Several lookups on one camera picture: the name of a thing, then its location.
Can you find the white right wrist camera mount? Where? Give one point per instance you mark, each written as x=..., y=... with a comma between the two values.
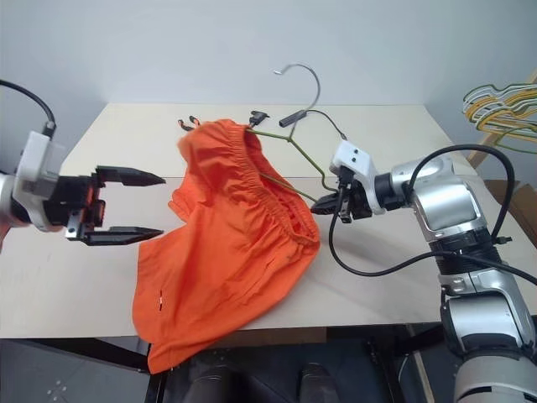
x=356, y=161

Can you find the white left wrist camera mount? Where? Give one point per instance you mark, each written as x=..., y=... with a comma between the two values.
x=40, y=159

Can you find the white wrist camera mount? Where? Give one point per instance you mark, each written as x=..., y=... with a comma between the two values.
x=356, y=161
x=40, y=159

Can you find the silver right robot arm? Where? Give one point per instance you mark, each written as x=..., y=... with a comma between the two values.
x=453, y=197

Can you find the brown panel under table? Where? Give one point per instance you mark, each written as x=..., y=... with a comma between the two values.
x=285, y=336

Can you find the pile of coloured hangers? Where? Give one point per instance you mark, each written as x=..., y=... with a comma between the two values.
x=482, y=149

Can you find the dark rounded shape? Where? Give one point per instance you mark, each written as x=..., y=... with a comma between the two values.
x=316, y=384
x=210, y=384

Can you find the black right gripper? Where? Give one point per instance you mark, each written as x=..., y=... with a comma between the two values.
x=360, y=203

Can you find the orange shorts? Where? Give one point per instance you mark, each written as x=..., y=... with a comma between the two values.
x=226, y=252

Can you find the grey metal hand tool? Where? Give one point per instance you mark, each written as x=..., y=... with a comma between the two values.
x=257, y=116

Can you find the bundle of coloured hangers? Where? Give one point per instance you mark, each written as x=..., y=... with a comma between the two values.
x=514, y=136

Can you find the wooden strip under table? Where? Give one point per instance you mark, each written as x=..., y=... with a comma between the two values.
x=419, y=365

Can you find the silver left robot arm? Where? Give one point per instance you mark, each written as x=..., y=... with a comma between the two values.
x=6, y=197

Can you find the orange black pliers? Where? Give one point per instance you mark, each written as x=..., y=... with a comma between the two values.
x=183, y=124

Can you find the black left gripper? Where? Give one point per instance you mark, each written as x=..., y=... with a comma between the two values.
x=69, y=201

